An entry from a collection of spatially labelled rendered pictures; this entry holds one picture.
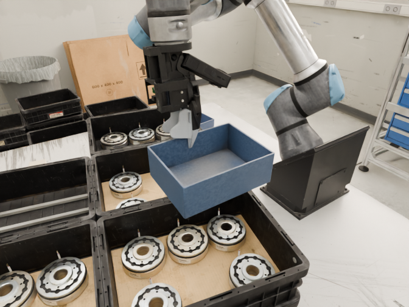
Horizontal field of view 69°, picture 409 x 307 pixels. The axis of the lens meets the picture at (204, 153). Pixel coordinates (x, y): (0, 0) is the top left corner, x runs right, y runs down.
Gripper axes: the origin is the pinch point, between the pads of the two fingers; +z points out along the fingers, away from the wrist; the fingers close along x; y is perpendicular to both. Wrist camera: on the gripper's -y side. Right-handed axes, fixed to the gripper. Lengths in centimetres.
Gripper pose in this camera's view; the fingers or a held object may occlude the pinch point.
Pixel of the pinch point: (191, 140)
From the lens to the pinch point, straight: 63.4
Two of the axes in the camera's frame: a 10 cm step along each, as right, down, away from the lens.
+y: -8.6, 2.7, -4.2
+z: 0.6, 8.9, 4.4
